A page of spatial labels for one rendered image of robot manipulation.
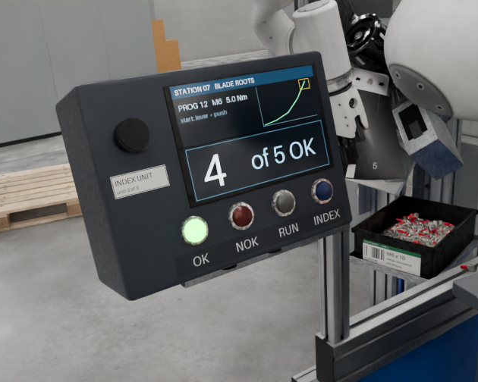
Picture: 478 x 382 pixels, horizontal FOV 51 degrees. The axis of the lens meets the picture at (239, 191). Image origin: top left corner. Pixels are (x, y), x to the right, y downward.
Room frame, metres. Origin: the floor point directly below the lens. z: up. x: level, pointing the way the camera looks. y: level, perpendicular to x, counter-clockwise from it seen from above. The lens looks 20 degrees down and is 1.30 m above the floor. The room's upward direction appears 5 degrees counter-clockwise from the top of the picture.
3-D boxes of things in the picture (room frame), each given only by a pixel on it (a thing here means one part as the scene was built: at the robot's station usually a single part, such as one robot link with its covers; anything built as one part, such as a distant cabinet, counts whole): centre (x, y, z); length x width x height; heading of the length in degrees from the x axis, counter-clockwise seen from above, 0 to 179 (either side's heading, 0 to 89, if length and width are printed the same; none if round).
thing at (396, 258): (0.92, -0.35, 0.85); 0.22 x 0.17 x 0.07; 136
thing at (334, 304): (0.59, -0.12, 0.96); 0.03 x 0.03 x 0.20; 30
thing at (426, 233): (0.92, -0.35, 0.83); 0.19 x 0.14 x 0.04; 136
